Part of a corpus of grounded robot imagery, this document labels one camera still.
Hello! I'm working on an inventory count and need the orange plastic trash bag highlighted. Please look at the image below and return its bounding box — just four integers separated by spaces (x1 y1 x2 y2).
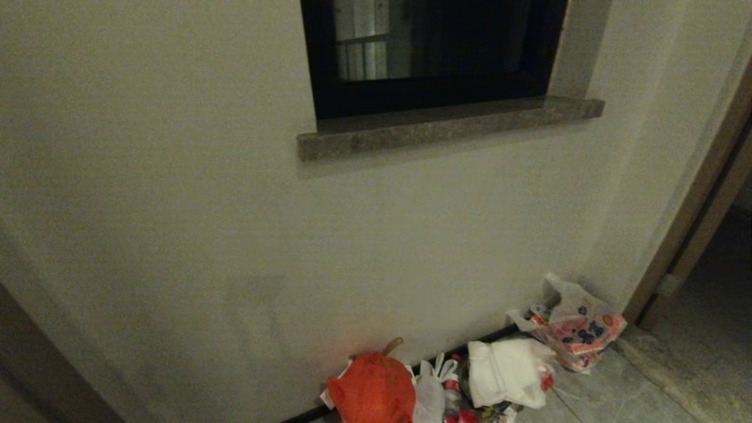
326 352 417 423

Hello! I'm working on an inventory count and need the small clear plastic bag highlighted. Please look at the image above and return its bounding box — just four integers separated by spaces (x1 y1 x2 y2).
411 352 459 423

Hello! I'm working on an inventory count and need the white plastic trash bag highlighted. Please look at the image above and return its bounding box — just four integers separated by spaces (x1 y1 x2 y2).
467 338 557 409

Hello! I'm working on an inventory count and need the printed clear plastic bag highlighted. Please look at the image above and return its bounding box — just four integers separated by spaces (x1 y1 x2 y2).
509 273 628 375

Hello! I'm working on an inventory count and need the grey stone window sill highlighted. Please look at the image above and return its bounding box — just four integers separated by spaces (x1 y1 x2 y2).
297 96 606 163

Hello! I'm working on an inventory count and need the black framed window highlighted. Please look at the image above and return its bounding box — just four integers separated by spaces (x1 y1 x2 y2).
300 0 569 121

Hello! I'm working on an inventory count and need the brown wooden door frame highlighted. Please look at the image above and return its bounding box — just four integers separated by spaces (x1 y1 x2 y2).
623 56 752 331

